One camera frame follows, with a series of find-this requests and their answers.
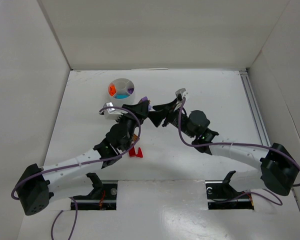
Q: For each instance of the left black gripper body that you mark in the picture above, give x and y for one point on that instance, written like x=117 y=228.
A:
x=129 y=115

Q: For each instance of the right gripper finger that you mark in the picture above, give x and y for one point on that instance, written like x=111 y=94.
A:
x=156 y=117
x=166 y=107

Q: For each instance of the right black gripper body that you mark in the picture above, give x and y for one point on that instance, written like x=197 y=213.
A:
x=170 y=114

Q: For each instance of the purple brown lego assembly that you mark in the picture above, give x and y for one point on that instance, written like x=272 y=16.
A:
x=145 y=99

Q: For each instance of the purple oval lego plate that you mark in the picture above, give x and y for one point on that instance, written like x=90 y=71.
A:
x=130 y=90

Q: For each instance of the long teal lego brick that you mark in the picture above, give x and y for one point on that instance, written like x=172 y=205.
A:
x=121 y=96

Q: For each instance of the orange lego brick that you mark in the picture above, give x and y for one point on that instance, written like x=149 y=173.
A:
x=112 y=90

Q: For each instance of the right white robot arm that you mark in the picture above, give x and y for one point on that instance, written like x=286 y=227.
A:
x=273 y=167

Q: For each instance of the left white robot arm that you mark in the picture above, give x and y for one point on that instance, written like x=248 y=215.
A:
x=40 y=186

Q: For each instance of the brown flat lego plate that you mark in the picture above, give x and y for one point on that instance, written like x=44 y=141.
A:
x=134 y=138

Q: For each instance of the red rectangular lego brick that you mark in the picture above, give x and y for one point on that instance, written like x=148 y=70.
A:
x=132 y=152

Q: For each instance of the white round divided container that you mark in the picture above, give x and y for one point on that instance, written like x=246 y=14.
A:
x=121 y=85

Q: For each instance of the red sloped lego piece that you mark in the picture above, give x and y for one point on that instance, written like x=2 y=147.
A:
x=139 y=153

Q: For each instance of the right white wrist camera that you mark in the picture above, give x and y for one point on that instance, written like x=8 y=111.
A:
x=181 y=95

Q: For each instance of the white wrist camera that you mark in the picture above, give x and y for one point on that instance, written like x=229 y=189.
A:
x=112 y=113
x=181 y=95

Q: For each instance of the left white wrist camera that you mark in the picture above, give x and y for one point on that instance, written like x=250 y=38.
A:
x=112 y=113

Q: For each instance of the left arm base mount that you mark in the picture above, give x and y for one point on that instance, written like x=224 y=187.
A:
x=102 y=196

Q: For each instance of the aluminium rail right side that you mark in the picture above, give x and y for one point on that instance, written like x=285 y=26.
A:
x=254 y=108

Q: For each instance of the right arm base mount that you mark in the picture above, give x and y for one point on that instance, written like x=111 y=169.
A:
x=220 y=195

